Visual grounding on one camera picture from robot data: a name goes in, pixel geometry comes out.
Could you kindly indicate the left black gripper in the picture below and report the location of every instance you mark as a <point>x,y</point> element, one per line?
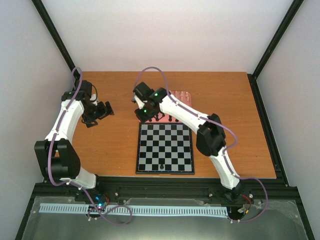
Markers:
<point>88,120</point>

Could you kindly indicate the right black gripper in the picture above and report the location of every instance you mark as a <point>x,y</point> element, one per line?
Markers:
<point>141,118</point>

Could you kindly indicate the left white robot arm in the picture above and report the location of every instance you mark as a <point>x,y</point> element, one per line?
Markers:
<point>56,155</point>

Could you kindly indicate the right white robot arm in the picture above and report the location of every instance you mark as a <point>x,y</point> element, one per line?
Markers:
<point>210,133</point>

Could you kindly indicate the left controller circuit board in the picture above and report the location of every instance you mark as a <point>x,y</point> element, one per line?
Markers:
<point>102,201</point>

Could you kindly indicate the pink plastic tray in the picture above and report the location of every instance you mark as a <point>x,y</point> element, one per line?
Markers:
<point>161,117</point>

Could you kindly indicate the black white chessboard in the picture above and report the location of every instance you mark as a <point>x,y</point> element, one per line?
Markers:
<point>170,144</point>

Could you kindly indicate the clear acrylic cover sheet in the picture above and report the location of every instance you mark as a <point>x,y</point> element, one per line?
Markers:
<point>277,220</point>

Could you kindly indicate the black aluminium frame base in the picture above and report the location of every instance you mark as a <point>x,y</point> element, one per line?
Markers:
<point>205,190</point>

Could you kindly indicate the light blue slotted cable duct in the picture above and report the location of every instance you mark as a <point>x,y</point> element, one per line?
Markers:
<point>136,210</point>

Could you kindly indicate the left black corner post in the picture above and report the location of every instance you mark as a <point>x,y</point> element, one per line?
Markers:
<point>43,13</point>

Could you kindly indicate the black corner post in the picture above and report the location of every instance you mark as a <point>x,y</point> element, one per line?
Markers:
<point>279,33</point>
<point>43,13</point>

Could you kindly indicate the right black corner post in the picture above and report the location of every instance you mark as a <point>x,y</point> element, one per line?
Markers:
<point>279,33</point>

